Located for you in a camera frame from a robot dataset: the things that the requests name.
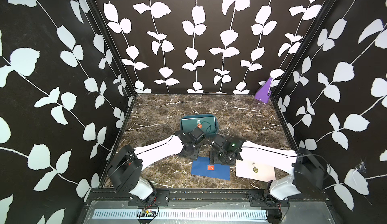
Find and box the teal plastic storage box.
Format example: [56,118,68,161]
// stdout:
[180,114,219,137]

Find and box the dark green envelope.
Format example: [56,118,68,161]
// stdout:
[181,117,217,134]

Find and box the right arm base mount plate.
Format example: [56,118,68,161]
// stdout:
[246,189,289,209]

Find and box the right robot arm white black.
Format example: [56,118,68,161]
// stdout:
[210,135,332,203]

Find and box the white perforated rail strip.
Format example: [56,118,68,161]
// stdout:
[91,209,268,222]

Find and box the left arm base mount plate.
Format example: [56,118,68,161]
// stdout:
[128,189,170,207]

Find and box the dark blue envelope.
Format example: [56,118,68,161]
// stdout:
[191,156,230,181]

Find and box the pale pink envelope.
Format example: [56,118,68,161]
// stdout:
[235,160,276,182]

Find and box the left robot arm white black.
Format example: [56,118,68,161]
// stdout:
[107,127,205,203]

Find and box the small electronics board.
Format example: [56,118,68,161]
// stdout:
[137,209,158,220]

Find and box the purple plastic stand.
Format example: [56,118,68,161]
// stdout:
[255,77,273,104]

